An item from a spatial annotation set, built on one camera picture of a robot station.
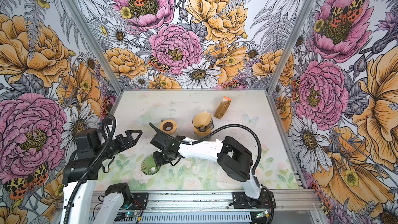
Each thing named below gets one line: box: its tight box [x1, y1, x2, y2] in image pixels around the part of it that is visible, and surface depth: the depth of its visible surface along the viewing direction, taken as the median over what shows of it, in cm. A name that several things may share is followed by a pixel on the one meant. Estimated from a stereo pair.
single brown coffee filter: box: [193, 110, 212, 127], surface depth 87 cm
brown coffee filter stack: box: [213, 96, 232, 119], surface depth 104 cm
